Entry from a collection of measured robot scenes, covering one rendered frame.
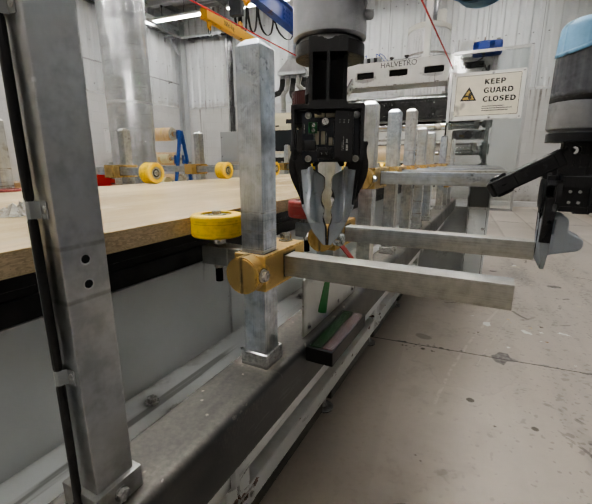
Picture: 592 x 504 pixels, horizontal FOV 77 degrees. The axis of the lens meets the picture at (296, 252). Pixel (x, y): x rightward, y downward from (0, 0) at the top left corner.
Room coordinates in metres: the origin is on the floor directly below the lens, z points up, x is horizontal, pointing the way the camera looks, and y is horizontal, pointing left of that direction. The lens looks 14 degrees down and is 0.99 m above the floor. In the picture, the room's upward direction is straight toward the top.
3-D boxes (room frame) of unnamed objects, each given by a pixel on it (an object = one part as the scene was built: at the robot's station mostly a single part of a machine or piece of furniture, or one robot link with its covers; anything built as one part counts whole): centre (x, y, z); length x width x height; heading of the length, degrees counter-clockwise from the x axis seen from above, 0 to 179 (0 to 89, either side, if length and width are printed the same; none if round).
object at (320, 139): (0.42, -0.03, 1.04); 0.09 x 0.08 x 0.12; 174
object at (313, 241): (0.75, -0.07, 0.85); 0.13 x 0.06 x 0.05; 153
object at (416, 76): (3.54, -0.91, 0.95); 1.65 x 0.70 x 1.90; 63
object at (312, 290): (0.69, -0.07, 0.75); 0.26 x 0.01 x 0.10; 153
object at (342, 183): (0.42, -0.05, 0.94); 0.06 x 0.03 x 0.09; 174
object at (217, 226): (0.59, 0.13, 0.85); 0.08 x 0.08 x 0.11
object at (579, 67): (0.59, -0.42, 1.13); 0.09 x 0.08 x 0.11; 95
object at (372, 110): (0.95, -0.18, 0.89); 0.03 x 0.03 x 0.48; 63
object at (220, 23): (5.65, 0.75, 2.65); 1.71 x 0.09 x 0.32; 158
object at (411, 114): (1.39, -0.41, 0.92); 0.03 x 0.03 x 0.48; 63
